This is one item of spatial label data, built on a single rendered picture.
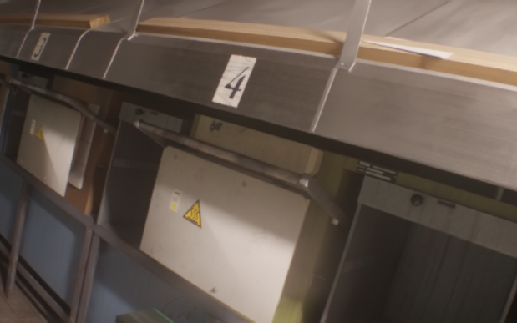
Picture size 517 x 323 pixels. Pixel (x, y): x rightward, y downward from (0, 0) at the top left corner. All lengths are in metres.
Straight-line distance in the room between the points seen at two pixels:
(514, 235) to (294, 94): 0.62
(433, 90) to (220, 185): 0.73
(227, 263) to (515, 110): 0.90
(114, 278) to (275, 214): 1.08
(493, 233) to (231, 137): 0.85
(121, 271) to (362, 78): 1.46
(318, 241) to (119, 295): 1.10
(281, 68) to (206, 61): 0.26
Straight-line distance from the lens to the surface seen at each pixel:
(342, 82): 0.98
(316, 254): 1.30
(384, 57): 1.00
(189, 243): 1.44
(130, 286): 2.01
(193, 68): 1.26
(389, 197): 1.18
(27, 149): 2.52
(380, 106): 0.92
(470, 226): 1.13
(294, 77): 1.04
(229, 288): 1.34
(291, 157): 1.29
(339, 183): 1.26
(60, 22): 2.17
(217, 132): 1.48
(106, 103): 2.12
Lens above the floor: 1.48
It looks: 5 degrees down
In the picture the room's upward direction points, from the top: 15 degrees clockwise
